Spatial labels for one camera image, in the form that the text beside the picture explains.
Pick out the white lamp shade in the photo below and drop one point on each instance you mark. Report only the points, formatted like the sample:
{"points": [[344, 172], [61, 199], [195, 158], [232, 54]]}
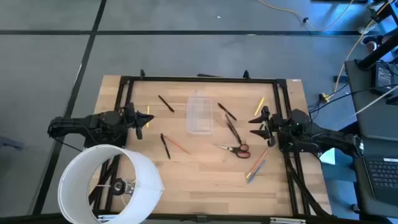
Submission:
{"points": [[146, 174]]}

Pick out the black diagonal stand bar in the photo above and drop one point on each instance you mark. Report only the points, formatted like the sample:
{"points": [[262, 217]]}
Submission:
{"points": [[377, 53]]}

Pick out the black pen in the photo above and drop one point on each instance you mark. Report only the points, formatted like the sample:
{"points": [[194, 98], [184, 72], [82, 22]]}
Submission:
{"points": [[165, 146], [236, 135], [166, 103], [227, 111], [230, 122]]}

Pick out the clear plastic supply box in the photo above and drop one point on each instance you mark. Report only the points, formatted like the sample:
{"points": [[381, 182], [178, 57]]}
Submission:
{"points": [[199, 115]]}

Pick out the red and black scissors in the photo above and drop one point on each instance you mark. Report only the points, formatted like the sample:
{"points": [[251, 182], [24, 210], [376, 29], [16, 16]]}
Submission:
{"points": [[241, 151]]}

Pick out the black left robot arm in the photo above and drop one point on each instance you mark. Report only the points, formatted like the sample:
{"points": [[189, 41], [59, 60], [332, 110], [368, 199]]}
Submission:
{"points": [[93, 123]]}

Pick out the black power strip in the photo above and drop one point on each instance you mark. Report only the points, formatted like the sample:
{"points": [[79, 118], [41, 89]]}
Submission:
{"points": [[340, 79]]}

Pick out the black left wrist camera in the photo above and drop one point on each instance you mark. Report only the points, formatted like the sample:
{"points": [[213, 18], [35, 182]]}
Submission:
{"points": [[139, 133]]}

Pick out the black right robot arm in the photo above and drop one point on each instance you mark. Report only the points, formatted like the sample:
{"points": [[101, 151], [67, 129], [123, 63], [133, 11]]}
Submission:
{"points": [[326, 137]]}

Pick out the metal lamp socket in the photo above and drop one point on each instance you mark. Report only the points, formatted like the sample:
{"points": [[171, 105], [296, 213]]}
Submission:
{"points": [[118, 186]]}

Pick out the black power adapter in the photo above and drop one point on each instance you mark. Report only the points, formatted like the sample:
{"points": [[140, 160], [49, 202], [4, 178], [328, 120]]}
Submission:
{"points": [[383, 77]]}

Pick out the white paper sheet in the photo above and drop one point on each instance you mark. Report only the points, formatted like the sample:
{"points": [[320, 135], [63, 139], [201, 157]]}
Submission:
{"points": [[329, 157]]}

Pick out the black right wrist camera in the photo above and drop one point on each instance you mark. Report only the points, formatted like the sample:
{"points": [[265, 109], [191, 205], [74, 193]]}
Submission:
{"points": [[271, 141]]}

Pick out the black frame clamp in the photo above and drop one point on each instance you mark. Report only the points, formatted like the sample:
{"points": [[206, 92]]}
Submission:
{"points": [[246, 75], [142, 74]]}

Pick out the dark grey desk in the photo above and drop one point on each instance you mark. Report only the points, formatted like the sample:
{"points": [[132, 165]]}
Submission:
{"points": [[360, 127]]}

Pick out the orange pencil yellow eraser cap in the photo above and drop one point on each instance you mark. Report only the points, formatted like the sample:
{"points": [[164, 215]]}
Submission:
{"points": [[257, 162]]}

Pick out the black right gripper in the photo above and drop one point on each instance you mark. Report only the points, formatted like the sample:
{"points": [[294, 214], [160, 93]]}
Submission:
{"points": [[278, 126]]}

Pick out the black laptop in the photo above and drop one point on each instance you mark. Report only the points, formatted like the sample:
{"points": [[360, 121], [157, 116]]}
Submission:
{"points": [[384, 177]]}

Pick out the silver metal bracket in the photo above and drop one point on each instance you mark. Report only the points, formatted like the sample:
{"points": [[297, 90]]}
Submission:
{"points": [[287, 221]]}

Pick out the blue pencil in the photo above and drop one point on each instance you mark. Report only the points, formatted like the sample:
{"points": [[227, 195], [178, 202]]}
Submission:
{"points": [[257, 171]]}

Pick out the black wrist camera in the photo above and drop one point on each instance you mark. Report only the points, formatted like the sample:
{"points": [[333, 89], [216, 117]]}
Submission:
{"points": [[139, 133], [271, 141]]}

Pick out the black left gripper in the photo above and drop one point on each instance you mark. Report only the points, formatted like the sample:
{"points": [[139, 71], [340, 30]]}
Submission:
{"points": [[130, 119]]}

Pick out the person's shoe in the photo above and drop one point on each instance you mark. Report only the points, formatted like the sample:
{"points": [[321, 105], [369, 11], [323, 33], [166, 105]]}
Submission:
{"points": [[371, 43]]}

